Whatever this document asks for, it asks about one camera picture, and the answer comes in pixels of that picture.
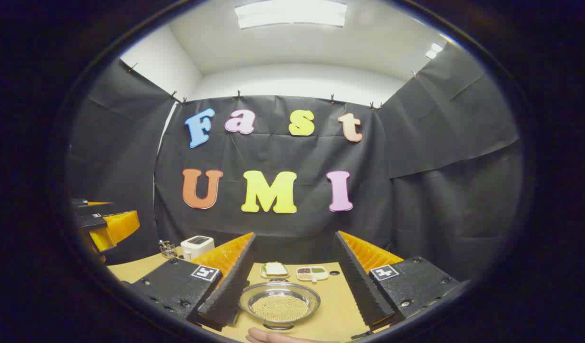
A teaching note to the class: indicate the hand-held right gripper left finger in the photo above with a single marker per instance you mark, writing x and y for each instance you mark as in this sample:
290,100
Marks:
230,295

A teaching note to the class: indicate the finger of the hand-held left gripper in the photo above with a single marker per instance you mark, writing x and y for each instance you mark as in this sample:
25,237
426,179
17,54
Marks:
95,206
116,228

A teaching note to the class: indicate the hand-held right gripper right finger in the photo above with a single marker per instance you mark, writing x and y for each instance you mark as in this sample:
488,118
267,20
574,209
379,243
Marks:
364,295

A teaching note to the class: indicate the stainless steel pot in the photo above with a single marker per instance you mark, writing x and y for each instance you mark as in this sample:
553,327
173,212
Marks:
303,294

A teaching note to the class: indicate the pile of yellow soybeans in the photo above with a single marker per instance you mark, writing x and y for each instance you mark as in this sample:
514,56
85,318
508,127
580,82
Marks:
279,308

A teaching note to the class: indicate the sandwich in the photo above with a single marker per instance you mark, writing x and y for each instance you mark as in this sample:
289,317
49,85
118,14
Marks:
276,268

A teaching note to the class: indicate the white divided seasoning tray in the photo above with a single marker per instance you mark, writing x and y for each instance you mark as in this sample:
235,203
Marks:
312,273

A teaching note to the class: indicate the white toaster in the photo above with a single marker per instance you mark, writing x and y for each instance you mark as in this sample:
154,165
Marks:
197,247

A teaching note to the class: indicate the black backdrop cloth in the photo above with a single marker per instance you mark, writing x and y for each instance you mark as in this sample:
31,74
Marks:
416,214

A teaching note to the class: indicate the row of small cloth clips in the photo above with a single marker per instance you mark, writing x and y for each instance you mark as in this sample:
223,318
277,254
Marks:
238,94

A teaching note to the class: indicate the small ceiling light panel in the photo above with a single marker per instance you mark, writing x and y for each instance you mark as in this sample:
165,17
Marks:
434,50

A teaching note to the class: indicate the long ceiling light panel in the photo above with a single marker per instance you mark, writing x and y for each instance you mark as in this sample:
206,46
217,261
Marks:
291,13

